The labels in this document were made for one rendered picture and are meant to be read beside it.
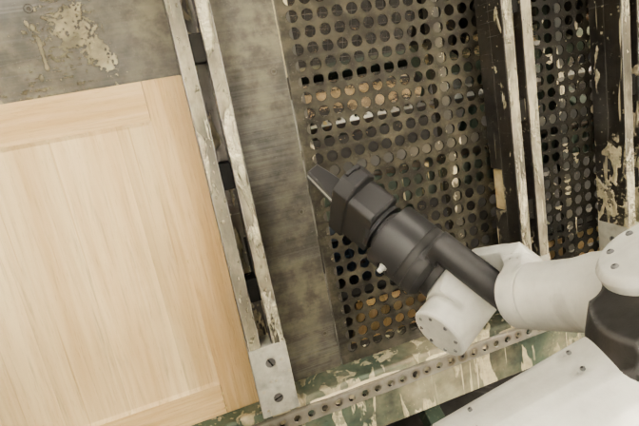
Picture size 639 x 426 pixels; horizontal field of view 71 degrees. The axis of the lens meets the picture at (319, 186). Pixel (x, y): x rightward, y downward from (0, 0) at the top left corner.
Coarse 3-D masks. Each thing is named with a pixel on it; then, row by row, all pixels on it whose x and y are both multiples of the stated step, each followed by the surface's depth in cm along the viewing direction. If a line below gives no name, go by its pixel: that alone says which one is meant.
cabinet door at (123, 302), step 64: (0, 128) 61; (64, 128) 63; (128, 128) 66; (192, 128) 68; (0, 192) 62; (64, 192) 64; (128, 192) 67; (192, 192) 69; (0, 256) 63; (64, 256) 66; (128, 256) 68; (192, 256) 71; (0, 320) 65; (64, 320) 67; (128, 320) 70; (192, 320) 73; (0, 384) 66; (64, 384) 69; (128, 384) 71; (192, 384) 75
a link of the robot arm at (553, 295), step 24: (528, 264) 43; (552, 264) 40; (576, 264) 37; (528, 288) 41; (552, 288) 39; (576, 288) 36; (600, 288) 34; (528, 312) 41; (552, 312) 39; (576, 312) 36
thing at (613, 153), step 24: (600, 0) 84; (624, 0) 81; (600, 24) 85; (624, 24) 81; (600, 48) 86; (624, 48) 82; (600, 72) 88; (624, 72) 83; (600, 96) 89; (624, 96) 84; (600, 120) 90; (624, 120) 85; (600, 144) 91; (624, 144) 86; (600, 168) 93; (624, 168) 88; (600, 192) 94; (624, 192) 89; (600, 216) 95; (624, 216) 90; (600, 240) 97
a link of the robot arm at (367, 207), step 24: (360, 168) 56; (336, 192) 55; (360, 192) 56; (384, 192) 56; (336, 216) 59; (360, 216) 55; (384, 216) 55; (408, 216) 54; (360, 240) 58; (384, 240) 53; (408, 240) 52; (384, 264) 54
